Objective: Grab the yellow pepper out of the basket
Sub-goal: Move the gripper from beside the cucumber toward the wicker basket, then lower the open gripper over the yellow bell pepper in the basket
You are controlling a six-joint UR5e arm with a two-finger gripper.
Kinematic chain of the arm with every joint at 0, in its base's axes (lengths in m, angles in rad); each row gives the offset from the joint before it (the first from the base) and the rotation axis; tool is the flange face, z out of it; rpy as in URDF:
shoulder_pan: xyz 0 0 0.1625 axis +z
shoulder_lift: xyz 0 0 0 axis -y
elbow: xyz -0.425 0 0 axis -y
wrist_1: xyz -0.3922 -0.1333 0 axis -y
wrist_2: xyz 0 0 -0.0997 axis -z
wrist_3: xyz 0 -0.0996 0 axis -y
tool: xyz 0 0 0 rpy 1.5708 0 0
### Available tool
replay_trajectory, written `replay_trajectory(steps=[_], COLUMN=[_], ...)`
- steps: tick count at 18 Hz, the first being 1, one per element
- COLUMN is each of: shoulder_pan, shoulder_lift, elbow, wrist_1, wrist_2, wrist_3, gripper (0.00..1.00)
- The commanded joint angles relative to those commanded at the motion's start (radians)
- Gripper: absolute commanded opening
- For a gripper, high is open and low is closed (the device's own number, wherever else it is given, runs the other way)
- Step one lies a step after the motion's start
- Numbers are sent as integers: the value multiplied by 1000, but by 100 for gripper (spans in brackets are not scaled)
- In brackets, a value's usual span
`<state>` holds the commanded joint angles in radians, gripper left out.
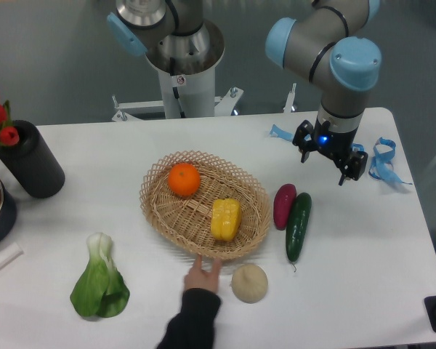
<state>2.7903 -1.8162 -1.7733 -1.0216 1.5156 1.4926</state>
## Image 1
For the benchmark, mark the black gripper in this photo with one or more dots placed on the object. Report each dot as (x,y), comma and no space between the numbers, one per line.
(333,137)

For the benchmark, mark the woven wicker basket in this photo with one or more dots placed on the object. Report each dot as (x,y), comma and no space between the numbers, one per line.
(186,221)

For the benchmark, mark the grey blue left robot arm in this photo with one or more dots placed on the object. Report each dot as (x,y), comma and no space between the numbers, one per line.
(185,48)

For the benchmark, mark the black sleeved forearm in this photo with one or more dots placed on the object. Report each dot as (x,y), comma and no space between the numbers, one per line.
(193,326)

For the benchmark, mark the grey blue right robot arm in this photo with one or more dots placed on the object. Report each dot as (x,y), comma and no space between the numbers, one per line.
(327,54)

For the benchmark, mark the yellow bell pepper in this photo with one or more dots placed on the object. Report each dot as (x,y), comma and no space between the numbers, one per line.
(225,219)

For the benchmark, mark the person's hand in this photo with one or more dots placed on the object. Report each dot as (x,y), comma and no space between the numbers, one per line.
(198,278)

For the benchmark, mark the green cucumber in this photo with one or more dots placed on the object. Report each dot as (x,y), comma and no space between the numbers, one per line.
(296,227)

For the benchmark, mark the purple sweet potato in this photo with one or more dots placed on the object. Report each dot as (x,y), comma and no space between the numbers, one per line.
(282,203)

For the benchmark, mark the small blue ribbon piece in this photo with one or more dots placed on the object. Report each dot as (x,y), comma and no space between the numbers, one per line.
(275,131)

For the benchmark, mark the orange fruit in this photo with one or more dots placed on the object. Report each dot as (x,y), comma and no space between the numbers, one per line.
(184,179)

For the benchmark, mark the green bok choy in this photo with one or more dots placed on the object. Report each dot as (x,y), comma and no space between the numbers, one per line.
(100,290)

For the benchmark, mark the black cylindrical vase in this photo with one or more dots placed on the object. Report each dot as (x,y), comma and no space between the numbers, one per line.
(32,162)

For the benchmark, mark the white paper strip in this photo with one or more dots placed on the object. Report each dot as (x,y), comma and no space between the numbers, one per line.
(9,253)

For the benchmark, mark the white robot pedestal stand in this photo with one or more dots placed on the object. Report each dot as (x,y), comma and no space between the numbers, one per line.
(183,96)

